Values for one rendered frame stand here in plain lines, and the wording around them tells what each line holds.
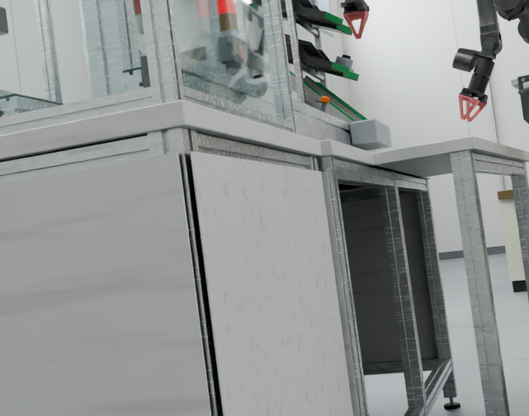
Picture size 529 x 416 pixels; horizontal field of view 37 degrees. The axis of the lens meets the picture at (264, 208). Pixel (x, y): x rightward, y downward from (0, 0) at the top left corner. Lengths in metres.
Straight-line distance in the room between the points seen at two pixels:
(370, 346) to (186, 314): 2.17
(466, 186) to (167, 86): 1.04
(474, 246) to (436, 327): 1.11
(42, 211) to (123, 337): 0.19
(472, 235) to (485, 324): 0.21
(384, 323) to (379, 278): 0.17
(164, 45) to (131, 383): 0.41
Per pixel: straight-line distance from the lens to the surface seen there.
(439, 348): 2.99
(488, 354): 1.93
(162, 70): 1.00
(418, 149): 1.90
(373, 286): 3.05
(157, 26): 1.01
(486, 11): 2.73
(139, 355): 0.98
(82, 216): 1.00
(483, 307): 1.91
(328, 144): 1.53
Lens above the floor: 0.68
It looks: 2 degrees up
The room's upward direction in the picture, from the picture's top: 7 degrees counter-clockwise
